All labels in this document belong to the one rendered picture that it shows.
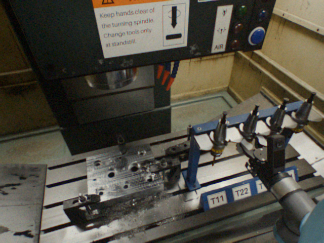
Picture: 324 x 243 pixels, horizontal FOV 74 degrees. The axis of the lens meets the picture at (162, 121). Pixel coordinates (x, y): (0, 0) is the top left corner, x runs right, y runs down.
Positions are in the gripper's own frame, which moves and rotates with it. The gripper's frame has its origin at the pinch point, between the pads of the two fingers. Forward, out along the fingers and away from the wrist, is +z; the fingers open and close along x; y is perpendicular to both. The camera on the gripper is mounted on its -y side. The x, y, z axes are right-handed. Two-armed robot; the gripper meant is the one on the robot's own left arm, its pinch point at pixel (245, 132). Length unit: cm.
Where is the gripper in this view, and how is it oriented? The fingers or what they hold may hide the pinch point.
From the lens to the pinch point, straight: 82.8
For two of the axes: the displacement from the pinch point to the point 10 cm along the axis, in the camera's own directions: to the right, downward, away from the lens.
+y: -0.1, 7.4, 6.8
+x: 9.6, -1.9, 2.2
